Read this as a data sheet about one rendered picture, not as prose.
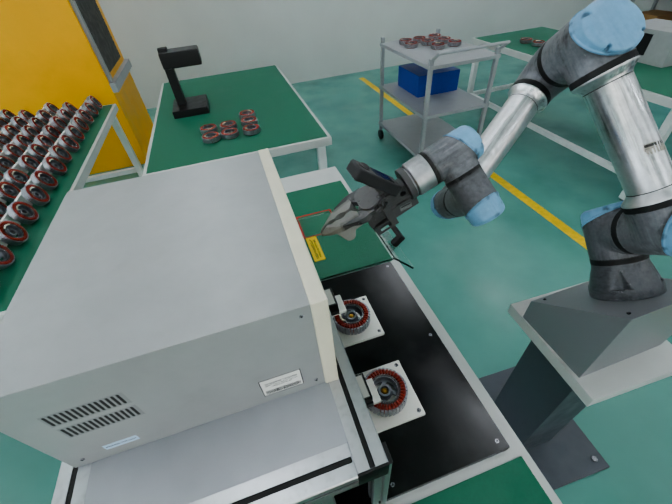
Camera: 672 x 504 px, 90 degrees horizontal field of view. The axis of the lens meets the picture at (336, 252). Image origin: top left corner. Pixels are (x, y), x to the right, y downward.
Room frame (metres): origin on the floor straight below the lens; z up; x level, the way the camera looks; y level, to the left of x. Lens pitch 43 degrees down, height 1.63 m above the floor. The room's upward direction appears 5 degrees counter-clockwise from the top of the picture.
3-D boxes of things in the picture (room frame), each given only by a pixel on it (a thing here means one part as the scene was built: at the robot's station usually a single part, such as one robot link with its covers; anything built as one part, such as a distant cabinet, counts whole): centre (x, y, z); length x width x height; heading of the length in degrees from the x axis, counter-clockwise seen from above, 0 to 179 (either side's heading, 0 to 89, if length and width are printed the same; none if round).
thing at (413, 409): (0.37, -0.09, 0.78); 0.15 x 0.15 x 0.01; 14
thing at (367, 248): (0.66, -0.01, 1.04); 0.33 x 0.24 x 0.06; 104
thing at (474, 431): (0.48, -0.04, 0.76); 0.64 x 0.47 x 0.02; 14
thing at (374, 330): (0.60, -0.03, 0.78); 0.15 x 0.15 x 0.01; 14
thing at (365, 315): (0.60, -0.03, 0.80); 0.11 x 0.11 x 0.04
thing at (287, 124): (2.74, 0.72, 0.38); 1.85 x 1.10 x 0.75; 14
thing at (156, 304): (0.42, 0.26, 1.22); 0.44 x 0.39 x 0.20; 14
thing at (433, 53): (3.12, -0.99, 0.51); 1.01 x 0.60 x 1.01; 14
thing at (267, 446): (0.41, 0.25, 1.09); 0.68 x 0.44 x 0.05; 14
